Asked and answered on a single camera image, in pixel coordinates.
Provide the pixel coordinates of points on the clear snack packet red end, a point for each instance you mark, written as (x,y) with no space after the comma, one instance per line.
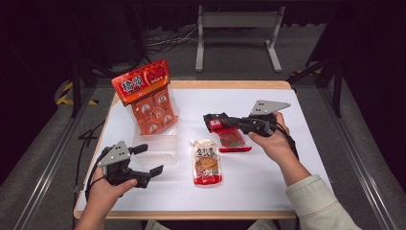
(207,163)

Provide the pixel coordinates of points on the orange snack packet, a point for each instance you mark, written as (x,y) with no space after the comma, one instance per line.
(140,84)

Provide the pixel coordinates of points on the person's right hand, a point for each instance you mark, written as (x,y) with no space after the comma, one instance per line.
(277,147)

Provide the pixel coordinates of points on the grey metal stand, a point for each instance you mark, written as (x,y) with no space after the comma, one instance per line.
(239,19)

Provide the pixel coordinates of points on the person's light clothing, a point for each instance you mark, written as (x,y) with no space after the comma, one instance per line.
(156,226)

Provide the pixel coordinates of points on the clear plastic bin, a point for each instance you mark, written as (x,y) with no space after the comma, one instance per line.
(159,150)

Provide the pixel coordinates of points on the aluminium frame rail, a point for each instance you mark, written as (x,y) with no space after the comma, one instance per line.
(360,172)
(48,166)

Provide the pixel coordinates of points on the red and black snack packet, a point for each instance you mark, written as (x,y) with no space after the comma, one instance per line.
(233,140)

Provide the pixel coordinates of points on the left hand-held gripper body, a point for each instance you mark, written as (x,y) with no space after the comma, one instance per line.
(116,156)

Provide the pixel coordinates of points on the black tripod stand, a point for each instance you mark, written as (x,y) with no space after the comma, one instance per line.
(76,86)
(336,86)

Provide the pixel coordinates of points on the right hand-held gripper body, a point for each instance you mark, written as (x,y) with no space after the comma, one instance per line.
(258,123)

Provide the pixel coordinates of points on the person's left hand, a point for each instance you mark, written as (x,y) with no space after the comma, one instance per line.
(102,193)

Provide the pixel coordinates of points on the yellow and black hazard tape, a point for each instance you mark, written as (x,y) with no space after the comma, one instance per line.
(63,99)

